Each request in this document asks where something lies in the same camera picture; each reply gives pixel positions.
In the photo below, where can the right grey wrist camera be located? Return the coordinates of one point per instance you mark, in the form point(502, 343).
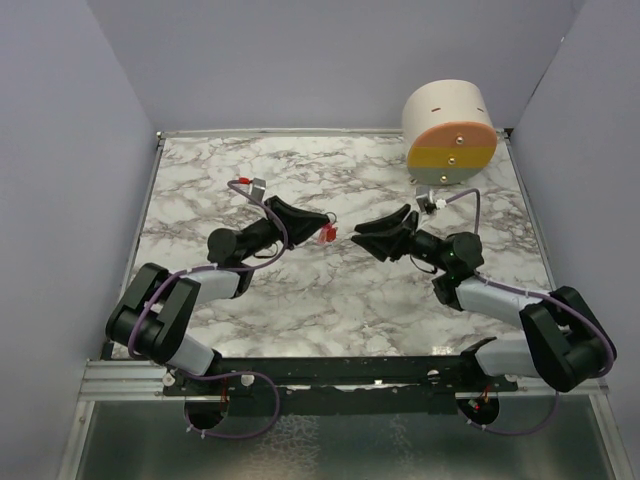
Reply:
point(427, 203)

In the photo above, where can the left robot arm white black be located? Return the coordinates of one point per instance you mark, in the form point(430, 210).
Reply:
point(152, 316)

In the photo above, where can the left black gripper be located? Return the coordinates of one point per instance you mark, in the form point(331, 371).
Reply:
point(300, 223)

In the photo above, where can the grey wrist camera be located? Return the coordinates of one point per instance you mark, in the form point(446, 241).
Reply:
point(427, 203)
point(255, 188)

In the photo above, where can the red tag key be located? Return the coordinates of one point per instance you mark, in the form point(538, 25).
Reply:
point(327, 234)

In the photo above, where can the black mounting rail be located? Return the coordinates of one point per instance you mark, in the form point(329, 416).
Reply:
point(327, 386)

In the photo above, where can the pink strap keyring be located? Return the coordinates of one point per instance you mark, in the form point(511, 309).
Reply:
point(332, 218)

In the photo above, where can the round beige drawer box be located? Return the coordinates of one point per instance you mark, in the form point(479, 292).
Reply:
point(447, 131)

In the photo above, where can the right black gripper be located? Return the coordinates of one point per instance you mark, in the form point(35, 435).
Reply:
point(384, 244)

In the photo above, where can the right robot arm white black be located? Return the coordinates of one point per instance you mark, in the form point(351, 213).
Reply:
point(563, 344)

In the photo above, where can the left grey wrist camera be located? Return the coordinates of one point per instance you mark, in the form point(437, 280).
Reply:
point(255, 188)

